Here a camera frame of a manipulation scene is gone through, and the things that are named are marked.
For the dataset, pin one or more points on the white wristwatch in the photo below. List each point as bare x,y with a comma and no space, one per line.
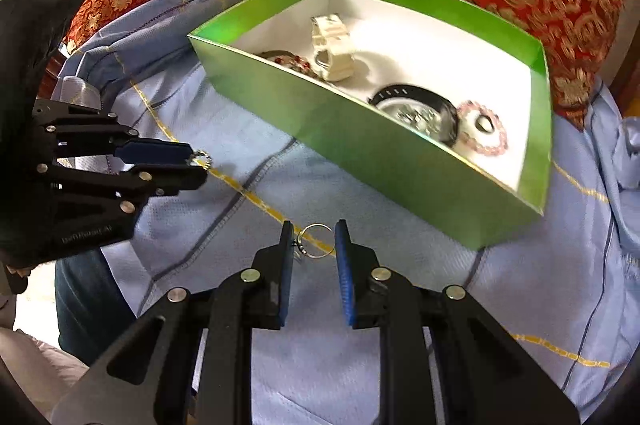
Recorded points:
330,55

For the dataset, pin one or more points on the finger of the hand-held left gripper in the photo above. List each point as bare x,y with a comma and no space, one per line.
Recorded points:
150,152
170,180

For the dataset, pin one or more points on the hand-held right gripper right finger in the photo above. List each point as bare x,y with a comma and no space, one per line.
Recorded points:
345,275

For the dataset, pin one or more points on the small silver charm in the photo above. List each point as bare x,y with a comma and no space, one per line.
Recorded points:
202,158

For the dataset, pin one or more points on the black and silver wristwatch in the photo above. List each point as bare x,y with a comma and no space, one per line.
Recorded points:
440,97

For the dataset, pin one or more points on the green cardboard box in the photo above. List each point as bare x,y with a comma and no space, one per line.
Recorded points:
375,145

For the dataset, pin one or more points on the person's left hand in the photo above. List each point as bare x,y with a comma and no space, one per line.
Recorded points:
17,271

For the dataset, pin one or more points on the light blue cloth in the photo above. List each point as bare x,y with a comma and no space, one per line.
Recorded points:
450,305

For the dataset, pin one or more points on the silver hoop with clasp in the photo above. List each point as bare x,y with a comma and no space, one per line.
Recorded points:
301,246

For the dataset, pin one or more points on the dark teal trousers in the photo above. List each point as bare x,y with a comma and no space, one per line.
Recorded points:
85,305

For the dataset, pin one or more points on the grey garment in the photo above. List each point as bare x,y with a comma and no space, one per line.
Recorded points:
30,355

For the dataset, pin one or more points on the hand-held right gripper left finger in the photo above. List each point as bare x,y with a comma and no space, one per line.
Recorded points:
287,270

